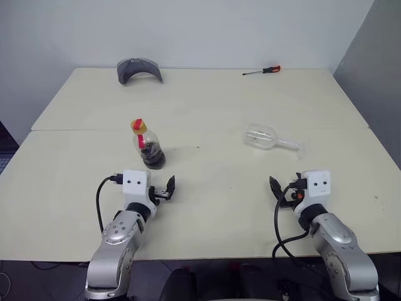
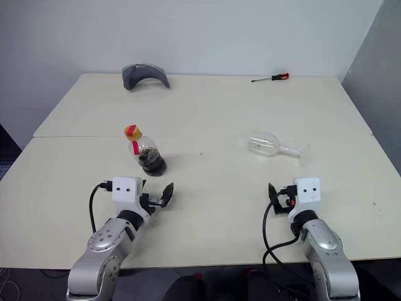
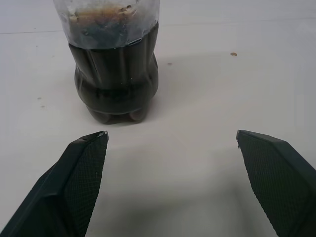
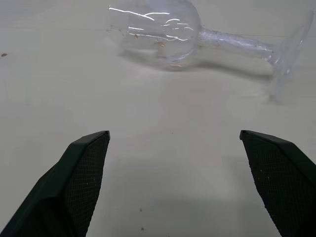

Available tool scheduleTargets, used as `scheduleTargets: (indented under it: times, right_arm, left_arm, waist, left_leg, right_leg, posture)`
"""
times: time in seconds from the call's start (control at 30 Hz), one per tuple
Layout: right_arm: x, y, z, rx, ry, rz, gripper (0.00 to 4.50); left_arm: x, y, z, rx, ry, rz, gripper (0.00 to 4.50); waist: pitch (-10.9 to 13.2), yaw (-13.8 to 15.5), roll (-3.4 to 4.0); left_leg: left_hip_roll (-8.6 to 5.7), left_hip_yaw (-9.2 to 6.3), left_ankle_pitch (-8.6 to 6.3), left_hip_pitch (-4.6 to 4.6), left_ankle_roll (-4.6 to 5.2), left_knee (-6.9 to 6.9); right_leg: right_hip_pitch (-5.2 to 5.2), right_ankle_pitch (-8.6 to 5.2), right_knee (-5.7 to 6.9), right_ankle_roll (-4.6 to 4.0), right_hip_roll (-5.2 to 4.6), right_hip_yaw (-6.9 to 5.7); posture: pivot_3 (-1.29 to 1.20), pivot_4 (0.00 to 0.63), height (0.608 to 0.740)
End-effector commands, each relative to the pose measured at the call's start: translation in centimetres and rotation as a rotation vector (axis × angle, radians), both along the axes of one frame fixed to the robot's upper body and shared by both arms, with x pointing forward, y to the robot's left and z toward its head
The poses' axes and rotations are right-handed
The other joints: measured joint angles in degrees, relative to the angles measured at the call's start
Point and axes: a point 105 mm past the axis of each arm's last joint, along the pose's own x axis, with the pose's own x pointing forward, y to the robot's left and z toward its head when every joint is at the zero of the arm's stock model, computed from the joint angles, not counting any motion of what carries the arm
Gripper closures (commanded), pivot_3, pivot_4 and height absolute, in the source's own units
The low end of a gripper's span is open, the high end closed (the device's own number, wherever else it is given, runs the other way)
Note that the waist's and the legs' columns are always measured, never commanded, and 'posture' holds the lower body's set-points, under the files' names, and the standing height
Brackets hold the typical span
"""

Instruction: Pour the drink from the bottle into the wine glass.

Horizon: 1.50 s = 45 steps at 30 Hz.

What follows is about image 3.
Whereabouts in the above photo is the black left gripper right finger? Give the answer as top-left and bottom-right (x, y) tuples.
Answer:
(236, 129), (316, 237)

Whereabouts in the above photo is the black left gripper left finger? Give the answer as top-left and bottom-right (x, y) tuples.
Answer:
(0, 131), (109, 237)

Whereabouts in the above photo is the plastic bottle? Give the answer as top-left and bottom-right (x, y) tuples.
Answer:
(53, 0), (161, 125)

